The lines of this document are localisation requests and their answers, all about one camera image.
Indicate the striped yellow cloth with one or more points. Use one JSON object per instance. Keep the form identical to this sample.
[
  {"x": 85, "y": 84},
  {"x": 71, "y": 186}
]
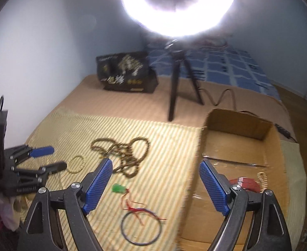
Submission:
[{"x": 163, "y": 181}]

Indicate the tan bed blanket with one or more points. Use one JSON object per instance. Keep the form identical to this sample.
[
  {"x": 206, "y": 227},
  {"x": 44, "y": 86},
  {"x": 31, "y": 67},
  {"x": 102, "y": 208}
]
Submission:
[{"x": 90, "y": 112}]

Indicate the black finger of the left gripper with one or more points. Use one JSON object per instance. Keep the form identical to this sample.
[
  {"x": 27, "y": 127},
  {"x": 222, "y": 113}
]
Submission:
[{"x": 43, "y": 173}]

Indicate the black tripod stand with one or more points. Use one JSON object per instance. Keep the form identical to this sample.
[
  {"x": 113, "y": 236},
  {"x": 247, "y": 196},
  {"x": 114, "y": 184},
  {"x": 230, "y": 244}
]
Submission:
[{"x": 178, "y": 54}]

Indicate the open cardboard box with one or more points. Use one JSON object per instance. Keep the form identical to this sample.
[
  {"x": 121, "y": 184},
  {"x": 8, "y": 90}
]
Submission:
[{"x": 233, "y": 154}]

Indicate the blue patterned bedsheet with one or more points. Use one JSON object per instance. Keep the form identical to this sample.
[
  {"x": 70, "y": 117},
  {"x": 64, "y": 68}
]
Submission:
[{"x": 227, "y": 66}]

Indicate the black snack bag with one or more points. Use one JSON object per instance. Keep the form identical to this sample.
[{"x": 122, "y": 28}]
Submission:
[{"x": 126, "y": 72}]

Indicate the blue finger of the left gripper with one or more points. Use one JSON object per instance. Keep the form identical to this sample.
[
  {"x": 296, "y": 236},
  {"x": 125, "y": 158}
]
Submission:
[{"x": 41, "y": 151}]

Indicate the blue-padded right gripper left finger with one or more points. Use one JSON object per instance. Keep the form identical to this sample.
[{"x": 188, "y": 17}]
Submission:
[{"x": 42, "y": 228}]

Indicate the bright ring light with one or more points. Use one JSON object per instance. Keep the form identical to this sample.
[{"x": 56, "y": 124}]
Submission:
[{"x": 177, "y": 18}]

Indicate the gloved left hand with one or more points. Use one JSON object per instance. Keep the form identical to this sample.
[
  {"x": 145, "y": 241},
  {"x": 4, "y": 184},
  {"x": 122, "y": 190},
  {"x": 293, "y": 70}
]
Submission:
[{"x": 8, "y": 214}]

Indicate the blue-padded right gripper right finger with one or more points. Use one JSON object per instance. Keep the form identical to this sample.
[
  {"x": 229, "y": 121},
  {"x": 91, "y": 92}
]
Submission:
[{"x": 268, "y": 229}]

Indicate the dark thin bangle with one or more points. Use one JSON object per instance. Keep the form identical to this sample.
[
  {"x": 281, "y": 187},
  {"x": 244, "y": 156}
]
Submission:
[{"x": 136, "y": 211}]

